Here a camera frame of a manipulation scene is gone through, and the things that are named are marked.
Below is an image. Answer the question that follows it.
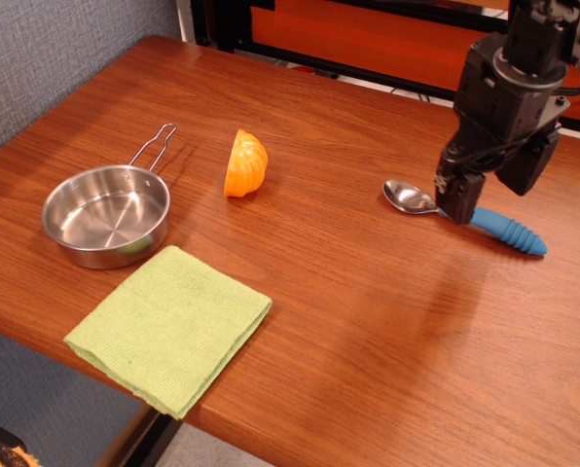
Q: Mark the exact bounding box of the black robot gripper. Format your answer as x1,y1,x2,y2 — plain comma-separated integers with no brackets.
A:
435,33,567,225

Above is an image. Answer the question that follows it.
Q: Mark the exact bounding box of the blue handled metal spoon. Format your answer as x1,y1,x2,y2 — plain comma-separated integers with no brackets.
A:
382,179,548,256

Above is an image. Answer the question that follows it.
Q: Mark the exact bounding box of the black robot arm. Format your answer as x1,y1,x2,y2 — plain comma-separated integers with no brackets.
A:
435,1,580,225

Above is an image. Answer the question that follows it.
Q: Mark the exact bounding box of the orange plastic half fruit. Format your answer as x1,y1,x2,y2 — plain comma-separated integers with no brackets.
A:
223,129,269,198

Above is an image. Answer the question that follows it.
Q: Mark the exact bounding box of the green folded cloth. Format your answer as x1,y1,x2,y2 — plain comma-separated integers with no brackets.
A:
64,246,272,419

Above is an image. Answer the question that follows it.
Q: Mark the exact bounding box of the small stainless steel pan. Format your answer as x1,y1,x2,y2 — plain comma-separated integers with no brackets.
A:
41,123,177,269

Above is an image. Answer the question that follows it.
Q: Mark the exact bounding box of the orange black object bottom left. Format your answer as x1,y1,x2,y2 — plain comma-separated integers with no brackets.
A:
0,427,40,467

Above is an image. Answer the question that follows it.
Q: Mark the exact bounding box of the table leg frame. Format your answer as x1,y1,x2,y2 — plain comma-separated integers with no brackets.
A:
94,405,183,466

